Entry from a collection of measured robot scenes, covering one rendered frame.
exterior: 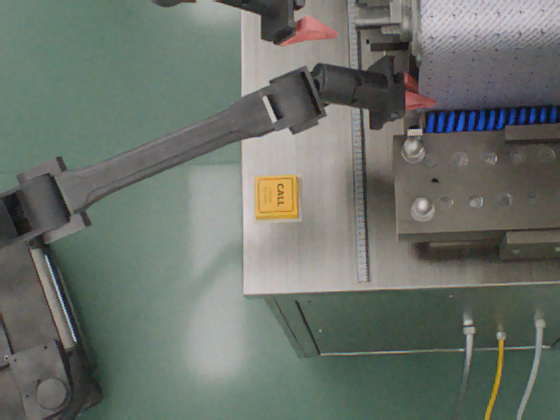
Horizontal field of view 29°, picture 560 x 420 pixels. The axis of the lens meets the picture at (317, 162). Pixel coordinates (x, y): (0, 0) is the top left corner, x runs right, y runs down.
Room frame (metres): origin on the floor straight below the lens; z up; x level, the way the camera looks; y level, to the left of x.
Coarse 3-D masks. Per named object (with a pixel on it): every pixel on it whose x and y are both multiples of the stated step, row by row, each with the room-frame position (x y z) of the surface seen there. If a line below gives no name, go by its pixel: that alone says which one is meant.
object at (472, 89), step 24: (432, 72) 0.57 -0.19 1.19; (456, 72) 0.56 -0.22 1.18; (480, 72) 0.56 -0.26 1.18; (504, 72) 0.55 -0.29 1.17; (528, 72) 0.55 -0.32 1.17; (552, 72) 0.54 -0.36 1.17; (432, 96) 0.57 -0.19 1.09; (456, 96) 0.56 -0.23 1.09; (480, 96) 0.56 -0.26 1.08; (504, 96) 0.55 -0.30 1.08; (528, 96) 0.54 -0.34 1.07; (552, 96) 0.54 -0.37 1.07
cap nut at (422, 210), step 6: (420, 198) 0.42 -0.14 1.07; (426, 198) 0.42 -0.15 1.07; (414, 204) 0.42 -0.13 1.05; (420, 204) 0.41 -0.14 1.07; (426, 204) 0.41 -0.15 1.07; (414, 210) 0.41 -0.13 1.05; (420, 210) 0.40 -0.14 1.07; (426, 210) 0.40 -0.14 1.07; (432, 210) 0.40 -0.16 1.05; (414, 216) 0.40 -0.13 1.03; (420, 216) 0.40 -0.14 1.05; (426, 216) 0.40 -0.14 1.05; (432, 216) 0.40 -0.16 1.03
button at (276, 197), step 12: (264, 180) 0.54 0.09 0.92; (276, 180) 0.54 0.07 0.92; (288, 180) 0.53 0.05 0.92; (264, 192) 0.52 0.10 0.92; (276, 192) 0.52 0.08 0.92; (288, 192) 0.51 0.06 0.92; (264, 204) 0.50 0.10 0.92; (276, 204) 0.50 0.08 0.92; (288, 204) 0.49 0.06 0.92; (264, 216) 0.48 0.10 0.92; (276, 216) 0.48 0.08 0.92; (288, 216) 0.48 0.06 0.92
